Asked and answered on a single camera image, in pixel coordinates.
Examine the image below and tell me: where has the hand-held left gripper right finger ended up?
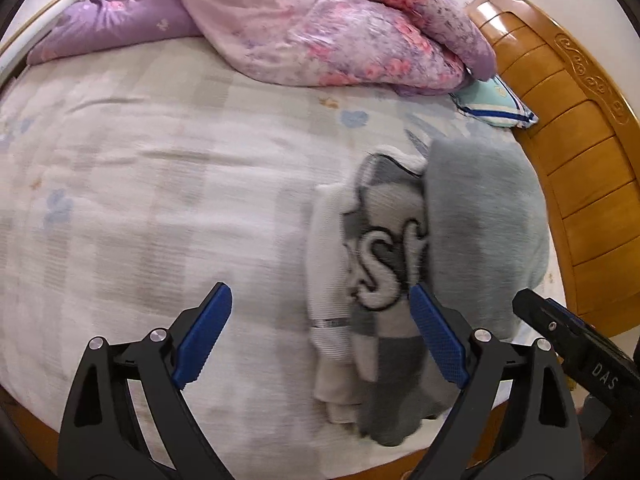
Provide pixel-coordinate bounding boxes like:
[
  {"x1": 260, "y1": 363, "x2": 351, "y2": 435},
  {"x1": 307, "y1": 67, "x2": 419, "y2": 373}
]
[{"x1": 405, "y1": 282, "x2": 585, "y2": 480}]

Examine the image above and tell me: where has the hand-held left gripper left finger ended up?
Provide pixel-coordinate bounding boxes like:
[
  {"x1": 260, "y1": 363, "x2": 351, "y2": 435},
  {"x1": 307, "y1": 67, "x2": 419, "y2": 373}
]
[{"x1": 57, "y1": 282, "x2": 236, "y2": 480}]

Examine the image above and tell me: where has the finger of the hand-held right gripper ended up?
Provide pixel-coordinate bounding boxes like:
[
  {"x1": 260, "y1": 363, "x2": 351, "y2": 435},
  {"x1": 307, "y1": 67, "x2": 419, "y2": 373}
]
[{"x1": 512, "y1": 287, "x2": 597, "y2": 361}]

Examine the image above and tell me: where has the grey checkered sweater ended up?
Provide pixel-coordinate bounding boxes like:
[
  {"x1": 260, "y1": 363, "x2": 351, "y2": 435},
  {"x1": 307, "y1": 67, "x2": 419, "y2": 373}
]
[{"x1": 340, "y1": 152, "x2": 472, "y2": 449}]

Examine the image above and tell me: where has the grey fleece garment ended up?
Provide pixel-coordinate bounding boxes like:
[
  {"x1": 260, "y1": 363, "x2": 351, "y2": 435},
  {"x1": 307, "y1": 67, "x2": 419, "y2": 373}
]
[{"x1": 422, "y1": 137, "x2": 552, "y2": 342}]

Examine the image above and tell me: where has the white ribbed garment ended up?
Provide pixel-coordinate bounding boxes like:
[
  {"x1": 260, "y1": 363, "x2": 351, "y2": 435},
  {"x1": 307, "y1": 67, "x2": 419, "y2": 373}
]
[{"x1": 305, "y1": 182, "x2": 367, "y2": 425}]

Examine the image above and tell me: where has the bed with pale sheet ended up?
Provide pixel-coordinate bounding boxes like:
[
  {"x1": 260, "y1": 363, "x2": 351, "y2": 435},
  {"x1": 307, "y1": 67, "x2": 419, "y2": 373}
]
[{"x1": 0, "y1": 35, "x2": 567, "y2": 472}]

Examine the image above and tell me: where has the wooden headboard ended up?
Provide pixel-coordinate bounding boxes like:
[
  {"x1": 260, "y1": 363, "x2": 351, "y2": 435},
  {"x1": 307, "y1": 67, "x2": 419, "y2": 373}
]
[{"x1": 465, "y1": 0, "x2": 640, "y2": 342}]

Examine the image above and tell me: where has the teal striped pillow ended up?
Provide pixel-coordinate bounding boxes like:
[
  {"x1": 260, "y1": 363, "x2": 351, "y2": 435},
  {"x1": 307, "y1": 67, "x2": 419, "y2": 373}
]
[{"x1": 450, "y1": 74, "x2": 540, "y2": 131}]

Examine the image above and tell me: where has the purple pillow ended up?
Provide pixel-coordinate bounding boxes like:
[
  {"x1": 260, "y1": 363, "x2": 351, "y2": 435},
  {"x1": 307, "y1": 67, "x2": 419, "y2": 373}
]
[{"x1": 27, "y1": 0, "x2": 205, "y2": 66}]

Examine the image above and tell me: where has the pink floral quilt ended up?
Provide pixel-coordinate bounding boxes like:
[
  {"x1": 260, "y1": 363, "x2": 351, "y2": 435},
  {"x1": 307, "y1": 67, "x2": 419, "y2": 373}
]
[{"x1": 172, "y1": 0, "x2": 497, "y2": 97}]

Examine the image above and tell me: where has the wooden bed frame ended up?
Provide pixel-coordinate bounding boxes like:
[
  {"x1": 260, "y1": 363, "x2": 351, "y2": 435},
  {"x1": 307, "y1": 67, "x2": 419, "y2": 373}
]
[{"x1": 0, "y1": 385, "x2": 516, "y2": 480}]

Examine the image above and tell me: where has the curved wooden bed rail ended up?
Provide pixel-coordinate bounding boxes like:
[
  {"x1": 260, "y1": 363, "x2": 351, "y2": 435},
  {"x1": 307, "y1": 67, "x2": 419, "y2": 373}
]
[{"x1": 0, "y1": 0, "x2": 128, "y2": 58}]

